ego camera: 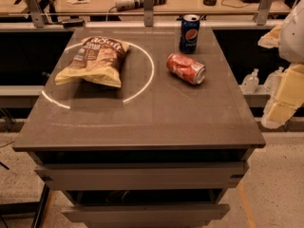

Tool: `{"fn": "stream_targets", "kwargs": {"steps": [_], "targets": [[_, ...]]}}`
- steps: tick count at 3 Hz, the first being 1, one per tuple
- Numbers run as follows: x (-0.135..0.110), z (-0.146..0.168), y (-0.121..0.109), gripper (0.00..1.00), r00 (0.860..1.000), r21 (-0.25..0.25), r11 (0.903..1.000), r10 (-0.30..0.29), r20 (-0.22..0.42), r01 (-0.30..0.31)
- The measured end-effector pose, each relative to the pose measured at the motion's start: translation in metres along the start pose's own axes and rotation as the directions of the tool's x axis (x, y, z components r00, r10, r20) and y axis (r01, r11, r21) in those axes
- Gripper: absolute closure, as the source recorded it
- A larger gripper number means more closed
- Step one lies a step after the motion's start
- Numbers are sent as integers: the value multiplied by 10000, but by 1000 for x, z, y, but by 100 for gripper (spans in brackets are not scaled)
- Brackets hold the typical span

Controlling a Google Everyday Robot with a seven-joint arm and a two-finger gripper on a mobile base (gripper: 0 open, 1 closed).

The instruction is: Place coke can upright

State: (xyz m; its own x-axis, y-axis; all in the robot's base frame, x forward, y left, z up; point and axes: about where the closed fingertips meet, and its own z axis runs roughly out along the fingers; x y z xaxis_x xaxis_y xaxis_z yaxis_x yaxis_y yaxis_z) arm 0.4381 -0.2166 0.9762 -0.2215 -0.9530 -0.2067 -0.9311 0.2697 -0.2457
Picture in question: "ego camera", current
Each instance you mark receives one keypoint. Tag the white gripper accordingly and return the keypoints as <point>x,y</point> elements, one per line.
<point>293,37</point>

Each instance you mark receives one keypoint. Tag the red coke can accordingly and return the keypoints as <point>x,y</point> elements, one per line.
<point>186,68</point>

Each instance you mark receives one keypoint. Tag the blue pepsi can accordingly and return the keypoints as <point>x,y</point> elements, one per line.
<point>190,26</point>

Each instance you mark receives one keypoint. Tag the clear plastic bottle right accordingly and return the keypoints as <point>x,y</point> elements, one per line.
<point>271,78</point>

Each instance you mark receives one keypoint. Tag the clear plastic bottle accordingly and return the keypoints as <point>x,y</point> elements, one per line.
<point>250,82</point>
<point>271,78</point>

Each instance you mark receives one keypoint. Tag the clear plastic bottle left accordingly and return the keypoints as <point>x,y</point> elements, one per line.
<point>250,82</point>

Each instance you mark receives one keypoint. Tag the upper grey drawer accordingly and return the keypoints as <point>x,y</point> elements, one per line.
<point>142,176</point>

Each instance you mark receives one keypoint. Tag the grey drawer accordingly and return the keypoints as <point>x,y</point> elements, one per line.
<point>142,176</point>
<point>147,215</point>

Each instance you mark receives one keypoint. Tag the grey drawer cabinet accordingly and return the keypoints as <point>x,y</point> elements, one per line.
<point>155,117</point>

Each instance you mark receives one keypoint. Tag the lower grey drawer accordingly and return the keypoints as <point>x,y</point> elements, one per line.
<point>147,215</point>

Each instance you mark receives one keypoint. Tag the yellow chip bag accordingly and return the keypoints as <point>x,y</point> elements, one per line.
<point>98,61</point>

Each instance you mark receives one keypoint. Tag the right metal bracket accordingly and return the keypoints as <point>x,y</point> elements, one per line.
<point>262,13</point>

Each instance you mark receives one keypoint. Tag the metal bracket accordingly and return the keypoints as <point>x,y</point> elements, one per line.
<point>148,13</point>
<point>262,13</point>
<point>37,16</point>

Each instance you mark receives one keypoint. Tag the middle metal bracket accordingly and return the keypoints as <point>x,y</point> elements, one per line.
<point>148,13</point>

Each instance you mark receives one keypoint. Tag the left metal bracket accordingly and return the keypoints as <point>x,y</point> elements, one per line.
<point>37,16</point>

